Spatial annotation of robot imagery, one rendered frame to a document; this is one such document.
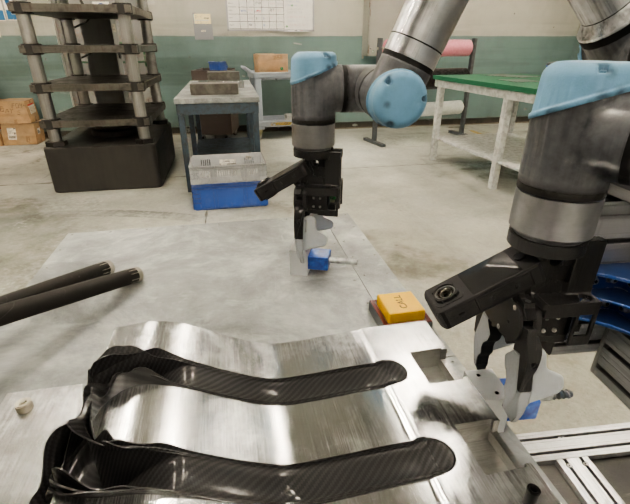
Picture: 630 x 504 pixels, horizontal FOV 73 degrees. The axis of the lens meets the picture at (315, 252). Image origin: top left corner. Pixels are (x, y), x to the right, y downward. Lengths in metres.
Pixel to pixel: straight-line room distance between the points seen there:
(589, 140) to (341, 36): 6.54
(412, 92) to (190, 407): 0.45
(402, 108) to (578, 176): 0.26
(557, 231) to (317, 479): 0.30
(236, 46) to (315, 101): 5.98
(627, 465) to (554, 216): 1.14
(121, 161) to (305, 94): 3.62
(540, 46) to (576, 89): 7.86
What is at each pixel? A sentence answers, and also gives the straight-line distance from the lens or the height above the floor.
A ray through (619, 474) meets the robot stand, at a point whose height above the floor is 0.21.
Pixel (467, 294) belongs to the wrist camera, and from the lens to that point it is 0.46.
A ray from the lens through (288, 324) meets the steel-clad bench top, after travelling 0.71.
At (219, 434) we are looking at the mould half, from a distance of 0.41.
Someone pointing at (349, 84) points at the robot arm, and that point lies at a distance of 0.74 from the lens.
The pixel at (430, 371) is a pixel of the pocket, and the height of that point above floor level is 0.86.
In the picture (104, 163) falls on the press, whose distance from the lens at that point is 4.32.
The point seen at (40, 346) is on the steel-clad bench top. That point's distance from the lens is 0.79.
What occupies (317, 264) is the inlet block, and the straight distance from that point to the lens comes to 0.84.
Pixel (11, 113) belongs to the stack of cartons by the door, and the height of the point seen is 0.40.
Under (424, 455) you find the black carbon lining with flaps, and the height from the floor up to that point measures 0.88.
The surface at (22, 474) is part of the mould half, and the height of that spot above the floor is 0.86.
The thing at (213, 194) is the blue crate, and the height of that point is 0.13.
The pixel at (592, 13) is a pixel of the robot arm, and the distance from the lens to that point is 0.90.
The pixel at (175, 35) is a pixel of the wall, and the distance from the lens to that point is 6.73.
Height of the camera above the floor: 1.21
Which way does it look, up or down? 26 degrees down
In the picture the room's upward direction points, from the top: straight up
